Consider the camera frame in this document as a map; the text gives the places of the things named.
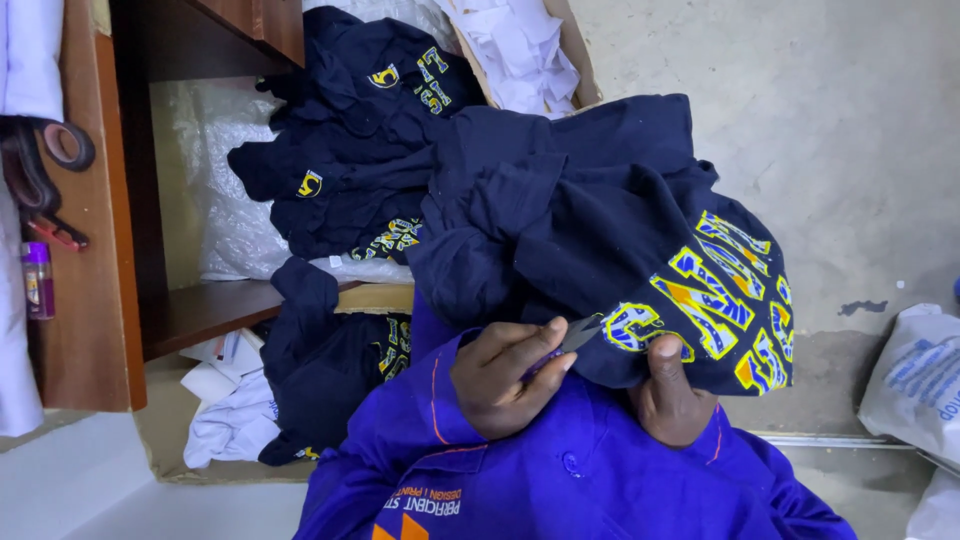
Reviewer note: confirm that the person's left hand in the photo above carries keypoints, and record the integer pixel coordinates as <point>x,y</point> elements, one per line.
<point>487,390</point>

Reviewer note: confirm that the person's right hand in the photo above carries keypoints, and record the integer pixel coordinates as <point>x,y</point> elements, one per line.
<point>671,412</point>

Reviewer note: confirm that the navy shirt large yellow lettering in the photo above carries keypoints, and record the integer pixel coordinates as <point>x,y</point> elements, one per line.
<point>570,225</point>

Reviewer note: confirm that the blue work coat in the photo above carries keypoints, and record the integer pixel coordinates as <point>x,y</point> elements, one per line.
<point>570,487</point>

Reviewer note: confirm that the crumpled navy shirt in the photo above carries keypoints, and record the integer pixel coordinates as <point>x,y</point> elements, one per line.
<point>315,375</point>

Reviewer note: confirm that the navy shirt with yellow badge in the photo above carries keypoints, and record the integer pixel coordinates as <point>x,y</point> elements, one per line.
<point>352,187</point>
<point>352,60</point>

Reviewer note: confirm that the white plastic bag blue print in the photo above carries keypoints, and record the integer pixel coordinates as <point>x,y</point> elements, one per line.
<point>915,382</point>

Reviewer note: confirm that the white garment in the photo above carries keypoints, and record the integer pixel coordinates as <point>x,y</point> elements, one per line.
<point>232,427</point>

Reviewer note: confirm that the white papers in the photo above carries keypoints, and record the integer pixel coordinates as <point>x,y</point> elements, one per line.
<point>225,352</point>

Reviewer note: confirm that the plain white plastic bag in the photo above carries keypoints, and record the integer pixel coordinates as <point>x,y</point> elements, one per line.
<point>941,514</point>

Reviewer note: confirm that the clear bubble wrap sheet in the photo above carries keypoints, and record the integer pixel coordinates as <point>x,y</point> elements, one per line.
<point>232,210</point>

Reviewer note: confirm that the brown cardboard box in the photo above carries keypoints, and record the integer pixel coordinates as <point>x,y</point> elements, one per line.
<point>586,71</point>

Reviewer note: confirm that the heap of white paper scraps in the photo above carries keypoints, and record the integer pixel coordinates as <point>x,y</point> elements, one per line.
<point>517,52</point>

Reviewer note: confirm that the brown wooden desk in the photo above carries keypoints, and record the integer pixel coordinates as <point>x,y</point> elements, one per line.
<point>97,300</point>

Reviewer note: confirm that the small purple bottle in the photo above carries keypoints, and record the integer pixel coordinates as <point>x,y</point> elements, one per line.
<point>37,285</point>

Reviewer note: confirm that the black tape roll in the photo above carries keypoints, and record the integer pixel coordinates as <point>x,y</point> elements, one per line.
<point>86,150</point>

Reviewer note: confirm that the black and red scissors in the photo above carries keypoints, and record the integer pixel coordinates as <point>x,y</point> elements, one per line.
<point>30,187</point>

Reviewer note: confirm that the white cloth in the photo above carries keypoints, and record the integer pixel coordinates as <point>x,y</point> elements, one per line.
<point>22,60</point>

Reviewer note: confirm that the metal floor rail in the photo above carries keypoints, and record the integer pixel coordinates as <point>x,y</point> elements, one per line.
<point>825,441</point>

